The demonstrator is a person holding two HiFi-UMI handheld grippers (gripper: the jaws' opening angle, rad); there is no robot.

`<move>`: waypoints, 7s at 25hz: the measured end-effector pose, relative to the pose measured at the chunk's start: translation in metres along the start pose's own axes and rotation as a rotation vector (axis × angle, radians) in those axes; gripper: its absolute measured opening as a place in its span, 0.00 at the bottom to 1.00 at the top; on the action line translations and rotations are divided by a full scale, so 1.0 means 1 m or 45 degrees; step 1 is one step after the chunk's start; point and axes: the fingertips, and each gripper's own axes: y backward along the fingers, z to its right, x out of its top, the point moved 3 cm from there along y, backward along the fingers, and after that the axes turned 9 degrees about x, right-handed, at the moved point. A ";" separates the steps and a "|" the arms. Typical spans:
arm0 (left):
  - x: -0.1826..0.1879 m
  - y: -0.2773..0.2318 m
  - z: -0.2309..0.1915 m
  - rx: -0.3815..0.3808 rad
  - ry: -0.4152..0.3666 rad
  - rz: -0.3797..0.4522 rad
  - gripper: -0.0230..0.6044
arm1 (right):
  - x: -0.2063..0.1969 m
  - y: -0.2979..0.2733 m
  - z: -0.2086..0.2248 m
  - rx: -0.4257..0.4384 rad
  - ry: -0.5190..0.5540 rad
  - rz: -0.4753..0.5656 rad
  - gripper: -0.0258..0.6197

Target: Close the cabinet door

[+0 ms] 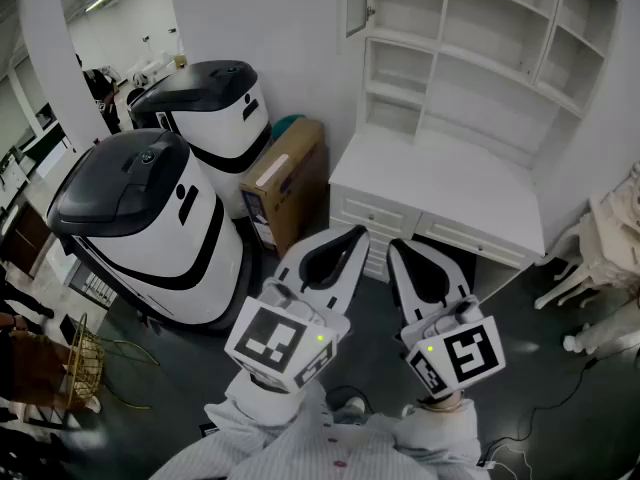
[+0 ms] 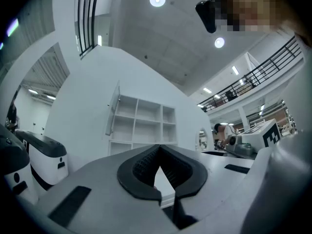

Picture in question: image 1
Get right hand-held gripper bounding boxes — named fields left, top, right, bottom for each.
left=387, top=237, right=507, bottom=402

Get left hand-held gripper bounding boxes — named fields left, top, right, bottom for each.
left=224, top=225, right=371, bottom=395

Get white desk with hutch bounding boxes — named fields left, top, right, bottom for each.
left=362, top=0, right=624, bottom=170

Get person's left forearm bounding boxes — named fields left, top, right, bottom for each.
left=203, top=367, right=331, bottom=462

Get person's right forearm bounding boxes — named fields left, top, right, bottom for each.
left=393, top=390, right=485, bottom=467

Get white drawer front with knob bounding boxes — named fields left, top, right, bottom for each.
left=338, top=193, right=410, bottom=235
left=423, top=216, right=532, bottom=268

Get brown cardboard box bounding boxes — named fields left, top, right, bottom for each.
left=238, top=117, right=329, bottom=260

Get person's shoe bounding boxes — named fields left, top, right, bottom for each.
left=326, top=385, right=374, bottom=425

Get teal round object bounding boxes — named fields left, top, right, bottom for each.
left=271, top=113, right=308, bottom=142

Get person's striped shirt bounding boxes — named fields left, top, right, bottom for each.
left=148, top=382, right=494, bottom=480

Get white black service robot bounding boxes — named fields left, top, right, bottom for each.
left=45, top=128, right=262, bottom=335
left=127, top=59, right=274, bottom=220

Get white ornate furniture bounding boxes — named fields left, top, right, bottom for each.
left=533, top=161, right=640, bottom=357

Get white power adapter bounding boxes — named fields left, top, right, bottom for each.
left=475, top=442, right=534, bottom=475

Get gold bracelet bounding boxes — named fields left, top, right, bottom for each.
left=418, top=399, right=464, bottom=415

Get black floor cable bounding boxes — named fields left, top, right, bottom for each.
left=478, top=346, right=640, bottom=469

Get yellow green floor cable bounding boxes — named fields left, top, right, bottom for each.
left=101, top=337, right=162, bottom=412

